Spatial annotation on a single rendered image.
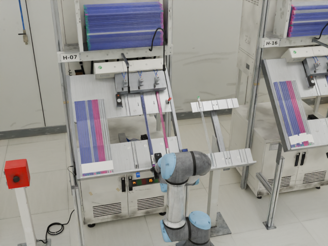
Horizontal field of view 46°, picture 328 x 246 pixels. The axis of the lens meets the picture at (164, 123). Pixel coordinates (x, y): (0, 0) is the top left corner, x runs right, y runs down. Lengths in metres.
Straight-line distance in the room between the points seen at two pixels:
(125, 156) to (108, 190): 0.50
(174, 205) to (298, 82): 1.58
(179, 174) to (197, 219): 0.37
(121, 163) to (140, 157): 0.13
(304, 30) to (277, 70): 0.34
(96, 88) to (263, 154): 1.43
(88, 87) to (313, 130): 1.63
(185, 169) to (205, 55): 2.83
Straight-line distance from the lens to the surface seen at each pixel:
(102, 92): 2.66
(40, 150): 4.26
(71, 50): 2.63
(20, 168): 2.59
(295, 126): 2.94
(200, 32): 4.38
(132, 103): 2.64
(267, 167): 3.29
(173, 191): 1.86
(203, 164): 1.79
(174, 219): 1.98
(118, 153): 2.53
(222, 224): 3.20
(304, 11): 3.04
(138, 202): 3.07
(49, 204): 3.49
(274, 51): 3.24
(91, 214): 3.07
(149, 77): 2.67
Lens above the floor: 2.15
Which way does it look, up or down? 28 degrees down
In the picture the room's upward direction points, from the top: straight up
